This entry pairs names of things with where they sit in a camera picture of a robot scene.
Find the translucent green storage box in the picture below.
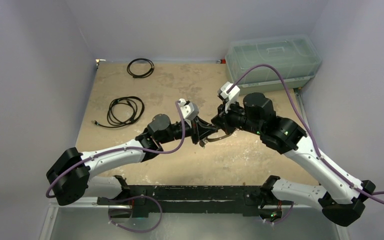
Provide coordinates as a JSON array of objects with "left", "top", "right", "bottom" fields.
[{"left": 224, "top": 34, "right": 322, "bottom": 95}]

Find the black coiled cable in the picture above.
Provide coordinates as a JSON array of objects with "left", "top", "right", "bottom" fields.
[
  {"left": 126, "top": 58, "right": 155, "bottom": 79},
  {"left": 92, "top": 96, "right": 146, "bottom": 129}
]

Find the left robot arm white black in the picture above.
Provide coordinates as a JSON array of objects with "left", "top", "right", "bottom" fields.
[{"left": 45, "top": 114, "right": 218, "bottom": 206}]

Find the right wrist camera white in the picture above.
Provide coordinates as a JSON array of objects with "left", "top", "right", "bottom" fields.
[{"left": 217, "top": 82, "right": 240, "bottom": 113}]

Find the black coiled cable near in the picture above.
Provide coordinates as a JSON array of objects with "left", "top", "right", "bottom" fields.
[{"left": 92, "top": 96, "right": 146, "bottom": 129}]

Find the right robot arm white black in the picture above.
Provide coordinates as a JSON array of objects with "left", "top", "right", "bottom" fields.
[{"left": 211, "top": 91, "right": 376, "bottom": 227}]

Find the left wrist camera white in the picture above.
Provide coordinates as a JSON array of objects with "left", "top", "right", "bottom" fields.
[{"left": 177, "top": 98, "right": 199, "bottom": 127}]

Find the black coiled cable far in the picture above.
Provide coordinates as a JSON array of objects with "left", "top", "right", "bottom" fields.
[{"left": 126, "top": 58, "right": 155, "bottom": 79}]

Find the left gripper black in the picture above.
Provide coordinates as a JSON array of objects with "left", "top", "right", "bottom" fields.
[{"left": 158, "top": 114, "right": 217, "bottom": 144}]

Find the aluminium frame rail right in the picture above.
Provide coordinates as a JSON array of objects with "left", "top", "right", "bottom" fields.
[{"left": 293, "top": 88, "right": 310, "bottom": 127}]

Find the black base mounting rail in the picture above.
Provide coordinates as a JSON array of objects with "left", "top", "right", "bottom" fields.
[{"left": 95, "top": 184, "right": 294, "bottom": 218}]

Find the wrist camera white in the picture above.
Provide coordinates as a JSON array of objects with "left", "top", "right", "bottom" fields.
[
  {"left": 217, "top": 82, "right": 240, "bottom": 113},
  {"left": 177, "top": 98, "right": 199, "bottom": 127}
]

